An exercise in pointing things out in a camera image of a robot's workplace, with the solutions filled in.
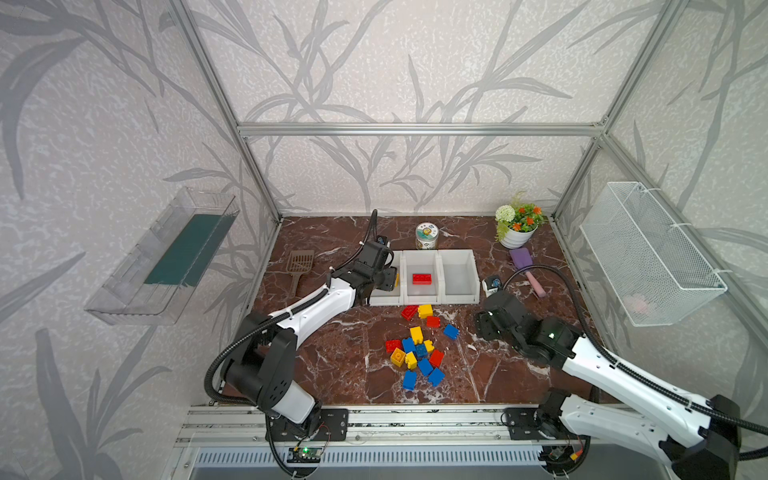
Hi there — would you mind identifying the red lego pile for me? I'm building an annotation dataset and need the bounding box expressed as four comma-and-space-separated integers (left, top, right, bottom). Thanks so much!
428, 349, 444, 368
385, 339, 402, 354

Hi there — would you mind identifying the blue lego bottom left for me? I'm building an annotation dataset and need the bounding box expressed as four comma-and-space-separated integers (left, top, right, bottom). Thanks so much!
403, 371, 418, 391

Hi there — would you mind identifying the blue lego centre pile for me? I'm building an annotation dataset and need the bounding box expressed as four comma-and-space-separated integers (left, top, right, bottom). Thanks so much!
402, 338, 415, 354

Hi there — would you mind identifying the brown slotted scoop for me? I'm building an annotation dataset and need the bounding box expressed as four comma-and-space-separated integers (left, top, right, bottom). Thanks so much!
286, 250, 314, 298

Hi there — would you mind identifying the aluminium front rail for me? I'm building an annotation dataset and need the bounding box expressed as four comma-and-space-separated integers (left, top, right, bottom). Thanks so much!
175, 404, 578, 447

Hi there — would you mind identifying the long red lego brick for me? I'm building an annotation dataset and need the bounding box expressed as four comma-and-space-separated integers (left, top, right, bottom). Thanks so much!
401, 305, 419, 321

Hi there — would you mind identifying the clear plastic wall tray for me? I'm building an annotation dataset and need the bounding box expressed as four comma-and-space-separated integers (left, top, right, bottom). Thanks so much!
85, 187, 240, 326

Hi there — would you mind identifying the blue lego bottom right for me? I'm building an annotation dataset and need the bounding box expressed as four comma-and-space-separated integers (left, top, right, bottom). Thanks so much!
427, 368, 445, 387

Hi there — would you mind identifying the purple and pink scoop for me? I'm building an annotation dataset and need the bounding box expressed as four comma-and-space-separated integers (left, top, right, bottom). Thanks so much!
509, 247, 546, 298

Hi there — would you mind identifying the yellow lego centre pile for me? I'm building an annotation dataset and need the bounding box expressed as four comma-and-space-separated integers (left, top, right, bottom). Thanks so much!
410, 327, 424, 345

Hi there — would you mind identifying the white wire mesh basket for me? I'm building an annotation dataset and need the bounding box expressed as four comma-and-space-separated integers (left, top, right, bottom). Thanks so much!
580, 181, 728, 327

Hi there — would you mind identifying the white three-compartment bin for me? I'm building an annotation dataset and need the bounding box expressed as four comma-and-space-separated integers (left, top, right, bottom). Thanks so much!
370, 249, 481, 306

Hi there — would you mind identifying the small labelled tin can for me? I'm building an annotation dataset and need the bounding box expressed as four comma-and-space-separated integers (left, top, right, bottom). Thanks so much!
416, 222, 439, 250

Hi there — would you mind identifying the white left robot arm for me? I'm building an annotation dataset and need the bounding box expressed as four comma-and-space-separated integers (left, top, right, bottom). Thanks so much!
203, 210, 397, 435

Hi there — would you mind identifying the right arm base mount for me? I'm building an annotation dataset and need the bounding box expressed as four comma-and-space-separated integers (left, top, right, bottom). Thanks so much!
500, 406, 588, 442

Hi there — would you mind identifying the white pot with flowers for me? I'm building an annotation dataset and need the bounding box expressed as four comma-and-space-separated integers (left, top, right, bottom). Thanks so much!
495, 191, 547, 249

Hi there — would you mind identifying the small yellow lego brick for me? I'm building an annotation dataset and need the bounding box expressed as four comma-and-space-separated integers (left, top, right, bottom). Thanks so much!
405, 352, 418, 370

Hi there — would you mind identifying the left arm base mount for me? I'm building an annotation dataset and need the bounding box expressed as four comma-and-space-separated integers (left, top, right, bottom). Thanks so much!
267, 408, 350, 442

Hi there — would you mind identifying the blue lego pile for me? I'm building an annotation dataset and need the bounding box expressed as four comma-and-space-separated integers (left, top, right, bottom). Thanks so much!
402, 338, 415, 354
417, 359, 434, 377

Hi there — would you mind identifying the blue lego lower pile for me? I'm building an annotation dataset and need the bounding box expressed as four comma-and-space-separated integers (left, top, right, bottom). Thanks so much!
417, 359, 434, 377

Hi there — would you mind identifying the small blue lego plate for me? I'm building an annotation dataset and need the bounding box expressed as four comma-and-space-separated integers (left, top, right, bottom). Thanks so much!
415, 343, 428, 360

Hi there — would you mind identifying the green mat in tray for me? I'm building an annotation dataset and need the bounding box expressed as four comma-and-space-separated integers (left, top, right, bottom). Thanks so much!
144, 214, 236, 287

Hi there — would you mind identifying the blue lego brick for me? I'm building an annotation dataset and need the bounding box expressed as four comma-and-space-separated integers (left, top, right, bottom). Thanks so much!
444, 325, 459, 340

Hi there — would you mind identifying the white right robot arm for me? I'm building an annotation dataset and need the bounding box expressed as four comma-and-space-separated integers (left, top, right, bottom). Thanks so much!
475, 268, 767, 479

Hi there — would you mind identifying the large yellow lego brick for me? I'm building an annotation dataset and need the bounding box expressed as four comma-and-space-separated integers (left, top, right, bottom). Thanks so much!
390, 348, 406, 368

